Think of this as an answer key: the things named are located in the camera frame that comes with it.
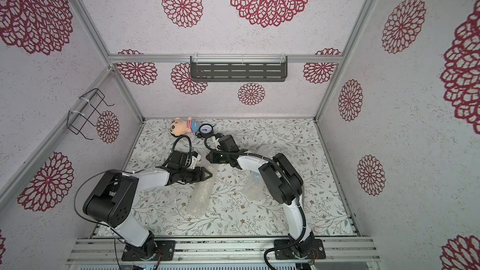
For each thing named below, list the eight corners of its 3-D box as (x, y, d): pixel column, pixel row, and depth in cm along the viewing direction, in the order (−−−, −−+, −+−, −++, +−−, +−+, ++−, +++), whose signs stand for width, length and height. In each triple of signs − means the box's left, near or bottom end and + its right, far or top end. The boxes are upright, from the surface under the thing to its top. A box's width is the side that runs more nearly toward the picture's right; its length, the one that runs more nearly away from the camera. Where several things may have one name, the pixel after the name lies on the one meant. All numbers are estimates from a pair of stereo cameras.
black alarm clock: (199, 137, 114) (198, 134, 111) (200, 127, 119) (200, 124, 116) (212, 137, 114) (212, 134, 111) (214, 127, 119) (213, 124, 116)
